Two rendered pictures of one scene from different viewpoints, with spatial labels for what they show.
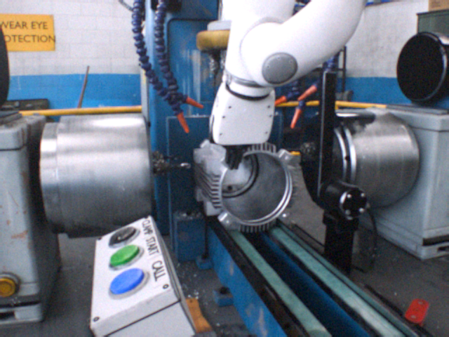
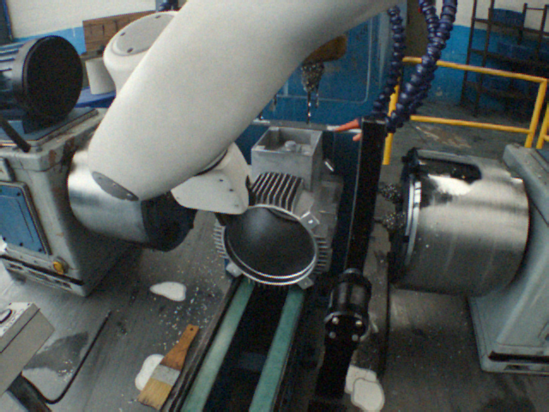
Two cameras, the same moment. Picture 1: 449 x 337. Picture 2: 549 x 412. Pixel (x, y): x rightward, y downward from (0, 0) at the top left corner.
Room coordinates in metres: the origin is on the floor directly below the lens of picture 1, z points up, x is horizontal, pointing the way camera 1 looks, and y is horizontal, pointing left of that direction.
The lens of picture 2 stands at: (0.35, -0.31, 1.38)
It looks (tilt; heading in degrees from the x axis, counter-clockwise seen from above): 32 degrees down; 30
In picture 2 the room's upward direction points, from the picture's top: straight up
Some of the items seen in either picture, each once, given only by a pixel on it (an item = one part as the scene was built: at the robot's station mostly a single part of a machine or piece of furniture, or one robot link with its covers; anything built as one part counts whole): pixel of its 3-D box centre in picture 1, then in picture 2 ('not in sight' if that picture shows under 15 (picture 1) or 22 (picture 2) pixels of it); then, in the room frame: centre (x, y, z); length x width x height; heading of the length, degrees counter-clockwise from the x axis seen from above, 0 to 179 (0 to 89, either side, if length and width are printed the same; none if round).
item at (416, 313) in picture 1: (416, 313); not in sight; (0.60, -0.36, 0.81); 0.09 x 0.03 x 0.02; 141
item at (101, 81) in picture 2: not in sight; (99, 75); (1.81, 1.96, 0.99); 0.24 x 0.22 x 0.24; 117
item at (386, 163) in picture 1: (364, 158); (464, 225); (0.94, -0.36, 1.04); 0.41 x 0.25 x 0.25; 106
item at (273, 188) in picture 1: (241, 177); (283, 215); (0.84, -0.04, 1.02); 0.20 x 0.19 x 0.19; 16
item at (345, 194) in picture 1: (311, 211); (370, 274); (0.87, -0.21, 0.92); 0.45 x 0.13 x 0.24; 16
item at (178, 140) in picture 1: (222, 178); (298, 193); (0.99, 0.00, 0.97); 0.30 x 0.11 x 0.34; 106
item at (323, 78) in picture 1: (325, 135); (363, 210); (0.76, -0.21, 1.12); 0.04 x 0.03 x 0.26; 16
